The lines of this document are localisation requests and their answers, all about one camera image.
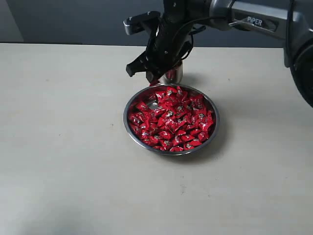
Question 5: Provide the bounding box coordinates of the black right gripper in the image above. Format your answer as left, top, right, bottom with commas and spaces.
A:
126, 17, 193, 84

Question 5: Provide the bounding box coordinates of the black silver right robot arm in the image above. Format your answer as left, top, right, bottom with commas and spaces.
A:
124, 0, 313, 104

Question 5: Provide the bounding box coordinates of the dark gray round object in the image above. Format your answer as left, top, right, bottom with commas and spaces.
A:
123, 84, 220, 156

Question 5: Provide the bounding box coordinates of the shiny steel cup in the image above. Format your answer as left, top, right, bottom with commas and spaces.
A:
160, 61, 183, 84

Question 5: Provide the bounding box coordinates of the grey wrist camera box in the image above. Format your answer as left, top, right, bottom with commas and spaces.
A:
123, 11, 160, 35

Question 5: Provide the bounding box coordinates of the black camera cable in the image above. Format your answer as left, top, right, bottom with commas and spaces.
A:
171, 16, 235, 61

